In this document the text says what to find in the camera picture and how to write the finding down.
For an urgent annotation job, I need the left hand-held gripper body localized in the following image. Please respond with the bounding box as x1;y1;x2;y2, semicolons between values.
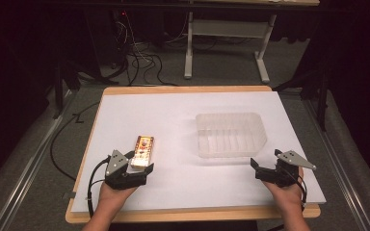
104;149;146;191

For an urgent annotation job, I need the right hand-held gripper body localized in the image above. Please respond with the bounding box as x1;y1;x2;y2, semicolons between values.
254;149;318;189

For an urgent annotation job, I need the orange snack packet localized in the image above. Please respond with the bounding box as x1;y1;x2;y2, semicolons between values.
129;135;155;170

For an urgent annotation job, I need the person's left hand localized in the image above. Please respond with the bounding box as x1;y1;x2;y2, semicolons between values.
97;181;139;210

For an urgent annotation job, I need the person's right hand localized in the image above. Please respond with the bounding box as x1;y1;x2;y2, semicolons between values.
262;167;304;210

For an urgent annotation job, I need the clear plastic container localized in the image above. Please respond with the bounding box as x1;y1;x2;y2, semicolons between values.
195;112;268;159

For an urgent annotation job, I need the white board sheet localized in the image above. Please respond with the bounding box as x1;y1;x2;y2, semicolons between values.
70;90;328;215

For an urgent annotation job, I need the wooden table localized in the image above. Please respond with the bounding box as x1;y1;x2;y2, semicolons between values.
65;85;322;225

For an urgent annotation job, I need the black metal stand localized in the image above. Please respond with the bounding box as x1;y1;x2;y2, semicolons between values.
51;57;119;120
272;64;330;133

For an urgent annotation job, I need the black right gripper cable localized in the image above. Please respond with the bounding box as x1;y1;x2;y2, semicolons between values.
288;172;308;213

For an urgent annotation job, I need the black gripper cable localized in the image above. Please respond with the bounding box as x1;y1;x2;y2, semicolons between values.
288;172;308;213
86;156;112;219

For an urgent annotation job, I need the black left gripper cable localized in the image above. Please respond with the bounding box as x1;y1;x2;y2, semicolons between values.
86;156;112;219

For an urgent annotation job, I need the metal floor rail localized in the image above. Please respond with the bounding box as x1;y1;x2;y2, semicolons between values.
303;95;370;231
0;90;75;231

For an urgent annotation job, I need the long black floor cable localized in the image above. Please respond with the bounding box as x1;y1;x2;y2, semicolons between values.
49;101;101;182

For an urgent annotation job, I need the tangle of floor cables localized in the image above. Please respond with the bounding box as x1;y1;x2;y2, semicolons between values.
109;11;179;88

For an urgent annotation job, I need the white metal desk frame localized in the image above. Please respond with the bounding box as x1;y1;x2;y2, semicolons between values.
183;12;278;85

